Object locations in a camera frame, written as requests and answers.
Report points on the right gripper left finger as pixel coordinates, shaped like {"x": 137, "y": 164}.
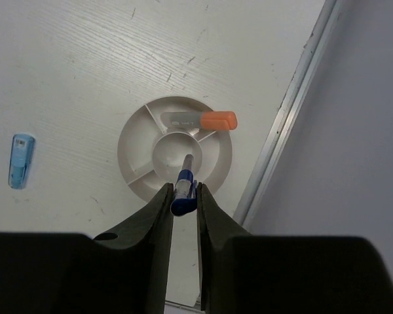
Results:
{"x": 122, "y": 270}

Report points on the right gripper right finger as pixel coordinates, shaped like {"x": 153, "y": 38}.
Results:
{"x": 243, "y": 273}

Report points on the blue ballpoint pen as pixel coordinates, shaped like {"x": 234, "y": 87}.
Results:
{"x": 185, "y": 198}

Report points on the orange capped highlighter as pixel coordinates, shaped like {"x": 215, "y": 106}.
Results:
{"x": 206, "y": 120}

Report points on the blue correction tape dispenser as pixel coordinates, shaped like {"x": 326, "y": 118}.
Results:
{"x": 21, "y": 155}

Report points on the white round divided organizer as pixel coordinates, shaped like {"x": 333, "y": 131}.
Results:
{"x": 150, "y": 152}

